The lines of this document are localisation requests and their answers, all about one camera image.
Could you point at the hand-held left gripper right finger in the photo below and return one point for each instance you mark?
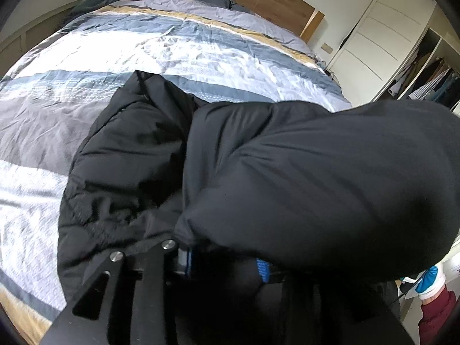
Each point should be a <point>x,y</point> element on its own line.
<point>263,271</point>

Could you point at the blue-grey crumpled cloth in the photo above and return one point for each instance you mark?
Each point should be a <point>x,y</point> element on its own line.
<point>95,3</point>

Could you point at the wooden panelled window ledge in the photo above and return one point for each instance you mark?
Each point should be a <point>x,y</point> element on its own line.
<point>32,32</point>

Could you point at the bed with striped duvet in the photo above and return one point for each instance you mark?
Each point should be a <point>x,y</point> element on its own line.
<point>107,54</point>

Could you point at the black puffer coat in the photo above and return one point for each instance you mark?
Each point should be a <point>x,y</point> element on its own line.
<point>287,187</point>

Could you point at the row of hanging clothes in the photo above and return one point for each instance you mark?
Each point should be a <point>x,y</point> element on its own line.
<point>431,86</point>

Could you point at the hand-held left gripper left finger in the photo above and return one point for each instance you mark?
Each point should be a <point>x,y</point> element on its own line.
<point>189,263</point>

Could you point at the white wardrobe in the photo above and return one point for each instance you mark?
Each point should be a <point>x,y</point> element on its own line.
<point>381,36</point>

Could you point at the person's right hand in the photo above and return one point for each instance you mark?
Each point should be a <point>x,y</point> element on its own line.
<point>431,280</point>

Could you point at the beige wall switch plate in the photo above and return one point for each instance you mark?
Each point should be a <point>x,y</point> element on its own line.
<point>327,47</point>

